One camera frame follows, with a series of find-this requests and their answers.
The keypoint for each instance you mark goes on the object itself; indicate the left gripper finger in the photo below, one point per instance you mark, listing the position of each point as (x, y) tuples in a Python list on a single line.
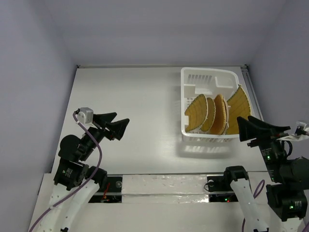
[(101, 119), (117, 129)]

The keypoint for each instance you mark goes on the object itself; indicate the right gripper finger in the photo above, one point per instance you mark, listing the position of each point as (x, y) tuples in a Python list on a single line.
[(248, 128), (261, 127)]

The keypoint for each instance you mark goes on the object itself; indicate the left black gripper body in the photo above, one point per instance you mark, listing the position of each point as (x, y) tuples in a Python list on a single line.
[(99, 134)]

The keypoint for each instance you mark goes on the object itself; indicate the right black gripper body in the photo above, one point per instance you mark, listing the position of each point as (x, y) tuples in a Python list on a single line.
[(263, 138)]

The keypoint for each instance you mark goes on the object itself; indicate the square yellow woven plate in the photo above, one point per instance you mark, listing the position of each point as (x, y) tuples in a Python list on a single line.
[(239, 106)]

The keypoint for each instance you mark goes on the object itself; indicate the rounded square orange woven plate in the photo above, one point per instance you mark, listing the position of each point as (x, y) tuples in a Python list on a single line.
[(218, 126)]

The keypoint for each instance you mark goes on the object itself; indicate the round woven bamboo plate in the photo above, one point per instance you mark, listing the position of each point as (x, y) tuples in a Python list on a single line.
[(210, 115)]

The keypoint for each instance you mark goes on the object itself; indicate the fan-shaped woven bamboo plate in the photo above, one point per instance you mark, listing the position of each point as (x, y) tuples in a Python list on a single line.
[(197, 113)]

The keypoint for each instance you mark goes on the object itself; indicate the half-round orange woven plate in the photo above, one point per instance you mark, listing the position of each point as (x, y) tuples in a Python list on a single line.
[(227, 116)]

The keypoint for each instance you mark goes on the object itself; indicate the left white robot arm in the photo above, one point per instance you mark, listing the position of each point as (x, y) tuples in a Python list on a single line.
[(79, 176)]

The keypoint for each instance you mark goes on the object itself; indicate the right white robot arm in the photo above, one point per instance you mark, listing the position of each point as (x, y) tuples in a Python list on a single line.
[(290, 177)]

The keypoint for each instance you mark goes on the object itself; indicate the white plastic dish rack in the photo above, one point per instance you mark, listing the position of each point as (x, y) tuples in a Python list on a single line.
[(210, 82)]

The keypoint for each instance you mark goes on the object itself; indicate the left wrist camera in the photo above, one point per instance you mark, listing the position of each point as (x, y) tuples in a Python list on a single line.
[(84, 115)]

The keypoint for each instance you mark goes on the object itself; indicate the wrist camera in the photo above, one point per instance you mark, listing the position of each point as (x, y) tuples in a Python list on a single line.
[(84, 115), (301, 133)]

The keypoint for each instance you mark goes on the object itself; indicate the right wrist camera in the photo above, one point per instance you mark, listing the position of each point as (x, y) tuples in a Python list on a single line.
[(301, 133)]

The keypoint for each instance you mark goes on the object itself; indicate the aluminium side rail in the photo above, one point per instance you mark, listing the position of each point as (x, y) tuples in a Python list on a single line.
[(248, 87)]

